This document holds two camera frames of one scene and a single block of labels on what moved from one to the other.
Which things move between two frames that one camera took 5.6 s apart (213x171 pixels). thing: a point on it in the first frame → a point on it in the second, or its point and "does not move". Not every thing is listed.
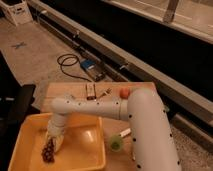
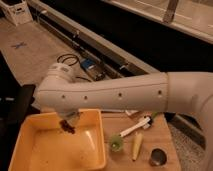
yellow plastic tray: [83, 145] does not move
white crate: [18, 11] does not move
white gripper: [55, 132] → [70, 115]
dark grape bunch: [48, 152] → [66, 126]
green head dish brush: [116, 142] does not move
